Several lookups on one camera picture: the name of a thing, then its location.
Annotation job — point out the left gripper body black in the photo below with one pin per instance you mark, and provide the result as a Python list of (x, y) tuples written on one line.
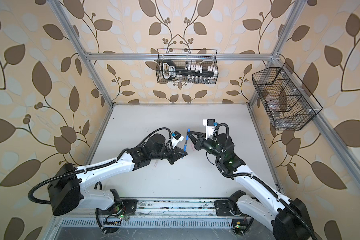
[(172, 155)]

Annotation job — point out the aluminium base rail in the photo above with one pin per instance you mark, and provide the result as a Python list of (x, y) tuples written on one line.
[(188, 214)]

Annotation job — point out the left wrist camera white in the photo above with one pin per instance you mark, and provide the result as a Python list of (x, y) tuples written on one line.
[(176, 137)]

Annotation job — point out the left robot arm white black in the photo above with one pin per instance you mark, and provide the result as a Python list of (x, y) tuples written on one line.
[(73, 187)]

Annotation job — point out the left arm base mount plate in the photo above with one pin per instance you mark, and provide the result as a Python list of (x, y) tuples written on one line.
[(128, 207)]

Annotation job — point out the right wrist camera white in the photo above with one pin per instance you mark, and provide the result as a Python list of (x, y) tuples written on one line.
[(210, 125)]

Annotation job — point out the blue pen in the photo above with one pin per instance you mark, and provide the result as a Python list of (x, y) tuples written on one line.
[(185, 146)]

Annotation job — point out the black white tool in basket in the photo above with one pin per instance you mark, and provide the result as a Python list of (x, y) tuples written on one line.
[(171, 71)]

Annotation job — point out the black wire basket wall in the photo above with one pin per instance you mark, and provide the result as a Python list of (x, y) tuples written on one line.
[(288, 102), (205, 57)]

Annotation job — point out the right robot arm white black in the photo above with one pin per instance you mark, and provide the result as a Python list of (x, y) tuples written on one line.
[(287, 219)]

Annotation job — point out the black wire basket right wall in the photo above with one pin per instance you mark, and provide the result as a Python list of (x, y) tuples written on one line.
[(288, 102)]

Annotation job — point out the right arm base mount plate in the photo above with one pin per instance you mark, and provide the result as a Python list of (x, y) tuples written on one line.
[(227, 208)]

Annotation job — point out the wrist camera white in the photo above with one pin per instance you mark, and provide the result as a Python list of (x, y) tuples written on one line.
[(210, 125), (176, 137)]

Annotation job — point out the black wire basket back wall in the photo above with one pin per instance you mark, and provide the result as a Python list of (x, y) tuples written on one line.
[(205, 57)]

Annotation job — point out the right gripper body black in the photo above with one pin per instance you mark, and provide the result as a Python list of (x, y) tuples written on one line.
[(210, 146)]

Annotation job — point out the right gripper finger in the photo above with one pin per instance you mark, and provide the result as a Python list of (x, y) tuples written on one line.
[(199, 134), (195, 140)]

